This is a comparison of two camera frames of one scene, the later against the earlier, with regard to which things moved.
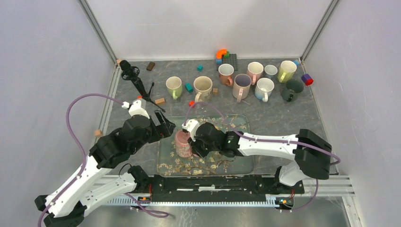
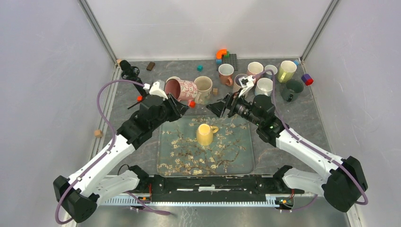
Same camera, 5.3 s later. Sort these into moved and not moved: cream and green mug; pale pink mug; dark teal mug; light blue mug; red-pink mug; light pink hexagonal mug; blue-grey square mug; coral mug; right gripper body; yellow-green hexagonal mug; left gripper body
Moved: red-pink mug; right gripper body; left gripper body
Not moved: coral mug; pale pink mug; dark teal mug; blue-grey square mug; yellow-green hexagonal mug; light pink hexagonal mug; light blue mug; cream and green mug
